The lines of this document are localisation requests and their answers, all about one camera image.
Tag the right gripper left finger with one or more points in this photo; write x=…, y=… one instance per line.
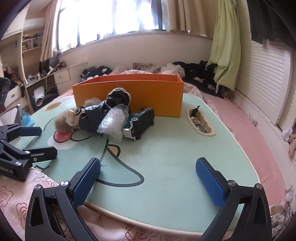
x=42, y=222

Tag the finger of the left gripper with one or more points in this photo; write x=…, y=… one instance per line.
x=13, y=131
x=42, y=154

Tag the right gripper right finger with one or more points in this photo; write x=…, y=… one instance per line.
x=254, y=222

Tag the green toy car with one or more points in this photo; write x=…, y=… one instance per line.
x=138, y=123

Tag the blue plastic object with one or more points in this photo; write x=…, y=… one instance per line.
x=27, y=121

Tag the white drawer cabinet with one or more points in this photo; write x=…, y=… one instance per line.
x=66, y=78

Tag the bubble wrap bundle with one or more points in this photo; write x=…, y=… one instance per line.
x=113, y=123

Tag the mint green lap table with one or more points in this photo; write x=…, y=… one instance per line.
x=152, y=182

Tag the pink floral duvet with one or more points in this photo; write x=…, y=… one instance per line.
x=139, y=68

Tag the orange cardboard box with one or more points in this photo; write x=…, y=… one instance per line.
x=162, y=92

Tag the white louvered closet door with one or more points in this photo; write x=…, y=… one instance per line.
x=265, y=71

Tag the black clothes pile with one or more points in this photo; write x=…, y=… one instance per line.
x=202, y=76

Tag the light green hanging cloth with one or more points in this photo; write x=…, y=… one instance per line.
x=226, y=47

